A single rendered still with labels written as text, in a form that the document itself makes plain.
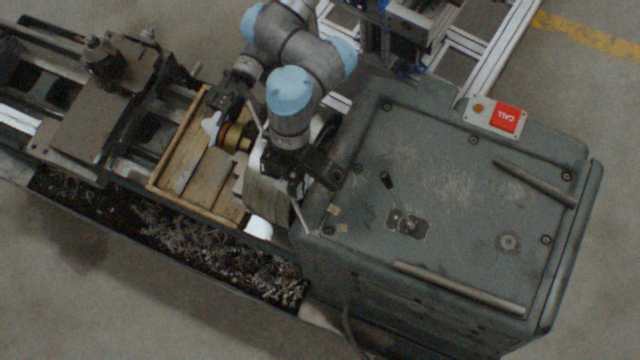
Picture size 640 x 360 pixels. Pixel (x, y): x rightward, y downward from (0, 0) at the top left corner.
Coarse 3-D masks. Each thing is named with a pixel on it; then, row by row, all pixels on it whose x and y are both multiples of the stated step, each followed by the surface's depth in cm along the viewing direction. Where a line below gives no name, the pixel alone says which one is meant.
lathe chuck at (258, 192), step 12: (252, 156) 148; (252, 168) 148; (252, 180) 149; (264, 180) 148; (276, 180) 147; (252, 192) 151; (264, 192) 149; (276, 192) 148; (252, 204) 154; (264, 204) 152; (276, 204) 150; (264, 216) 156
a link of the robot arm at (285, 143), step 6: (270, 132) 116; (306, 132) 115; (270, 138) 118; (276, 138) 116; (282, 138) 114; (288, 138) 114; (294, 138) 114; (300, 138) 115; (306, 138) 116; (276, 144) 117; (282, 144) 116; (288, 144) 115; (294, 144) 116; (300, 144) 116
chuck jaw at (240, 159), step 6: (240, 150) 162; (234, 156) 161; (240, 156) 161; (246, 156) 161; (234, 162) 162; (240, 162) 161; (246, 162) 161; (240, 168) 160; (234, 174) 161; (240, 174) 159; (240, 180) 159; (234, 186) 158; (240, 186) 158; (234, 192) 158; (240, 192) 157; (240, 198) 160; (252, 210) 159
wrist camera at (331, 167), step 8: (304, 152) 121; (312, 152) 122; (320, 152) 123; (296, 160) 121; (304, 160) 121; (312, 160) 122; (320, 160) 123; (328, 160) 123; (304, 168) 122; (312, 168) 121; (320, 168) 122; (328, 168) 123; (336, 168) 123; (312, 176) 123; (320, 176) 122; (328, 176) 122; (336, 176) 123; (344, 176) 124; (328, 184) 123; (336, 184) 123
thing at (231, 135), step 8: (224, 128) 163; (232, 128) 162; (240, 128) 162; (216, 136) 163; (224, 136) 162; (232, 136) 161; (240, 136) 161; (216, 144) 164; (224, 144) 162; (232, 144) 161; (240, 144) 162; (248, 144) 161; (232, 152) 163; (248, 152) 167
